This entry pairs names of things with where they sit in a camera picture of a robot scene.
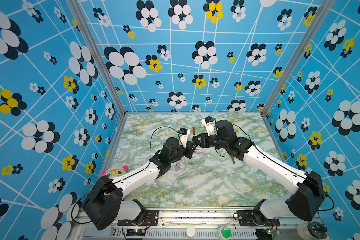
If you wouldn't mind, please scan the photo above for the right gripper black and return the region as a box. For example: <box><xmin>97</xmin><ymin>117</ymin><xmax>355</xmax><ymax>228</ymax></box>
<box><xmin>191</xmin><ymin>133</ymin><xmax>228</xmax><ymax>151</ymax></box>

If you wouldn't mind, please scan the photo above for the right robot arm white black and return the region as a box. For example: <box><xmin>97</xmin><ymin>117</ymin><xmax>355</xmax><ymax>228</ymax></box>
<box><xmin>193</xmin><ymin>120</ymin><xmax>325</xmax><ymax>225</ymax></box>

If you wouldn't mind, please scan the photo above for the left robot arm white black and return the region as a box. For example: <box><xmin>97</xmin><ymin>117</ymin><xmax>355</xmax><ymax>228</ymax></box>
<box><xmin>82</xmin><ymin>138</ymin><xmax>197</xmax><ymax>231</ymax></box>

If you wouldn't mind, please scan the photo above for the light green pen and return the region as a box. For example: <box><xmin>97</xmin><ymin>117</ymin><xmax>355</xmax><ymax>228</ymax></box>
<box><xmin>186</xmin><ymin>161</ymin><xmax>205</xmax><ymax>165</ymax></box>

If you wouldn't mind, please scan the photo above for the white push button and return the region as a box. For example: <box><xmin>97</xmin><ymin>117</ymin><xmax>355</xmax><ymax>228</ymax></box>
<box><xmin>186</xmin><ymin>226</ymin><xmax>196</xmax><ymax>239</ymax></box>

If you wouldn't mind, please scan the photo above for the plush toy pink green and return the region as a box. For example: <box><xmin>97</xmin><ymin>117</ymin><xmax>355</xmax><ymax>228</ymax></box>
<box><xmin>101</xmin><ymin>164</ymin><xmax>130</xmax><ymax>197</ymax></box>

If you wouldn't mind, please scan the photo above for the green push button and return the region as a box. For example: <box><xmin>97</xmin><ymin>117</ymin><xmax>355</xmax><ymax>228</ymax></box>
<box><xmin>217</xmin><ymin>226</ymin><xmax>232</xmax><ymax>240</ymax></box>

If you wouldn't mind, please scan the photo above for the tape roll spool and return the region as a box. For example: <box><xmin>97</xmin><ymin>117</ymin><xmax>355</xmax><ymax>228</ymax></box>
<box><xmin>296</xmin><ymin>222</ymin><xmax>328</xmax><ymax>240</ymax></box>

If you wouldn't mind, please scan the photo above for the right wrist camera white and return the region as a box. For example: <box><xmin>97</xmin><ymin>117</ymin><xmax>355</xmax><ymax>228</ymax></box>
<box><xmin>202</xmin><ymin>116</ymin><xmax>216</xmax><ymax>136</ymax></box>

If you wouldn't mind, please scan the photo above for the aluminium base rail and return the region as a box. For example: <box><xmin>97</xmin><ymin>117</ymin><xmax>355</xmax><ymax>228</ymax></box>
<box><xmin>69</xmin><ymin>206</ymin><xmax>307</xmax><ymax>240</ymax></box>

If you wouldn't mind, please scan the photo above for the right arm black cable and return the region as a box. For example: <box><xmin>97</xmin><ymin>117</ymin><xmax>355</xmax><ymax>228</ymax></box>
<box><xmin>214</xmin><ymin>123</ymin><xmax>335</xmax><ymax>212</ymax></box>

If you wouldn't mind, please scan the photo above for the right aluminium corner post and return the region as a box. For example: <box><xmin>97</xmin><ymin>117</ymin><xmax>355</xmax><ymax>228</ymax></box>
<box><xmin>261</xmin><ymin>0</ymin><xmax>335</xmax><ymax>119</ymax></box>

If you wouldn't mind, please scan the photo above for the aluminium corner post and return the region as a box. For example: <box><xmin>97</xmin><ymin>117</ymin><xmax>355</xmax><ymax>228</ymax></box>
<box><xmin>261</xmin><ymin>0</ymin><xmax>335</xmax><ymax>119</ymax></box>
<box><xmin>67</xmin><ymin>0</ymin><xmax>126</xmax><ymax>118</ymax></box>

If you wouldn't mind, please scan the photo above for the left aluminium corner post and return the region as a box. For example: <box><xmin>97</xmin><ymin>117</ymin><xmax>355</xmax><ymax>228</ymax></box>
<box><xmin>67</xmin><ymin>0</ymin><xmax>126</xmax><ymax>118</ymax></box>

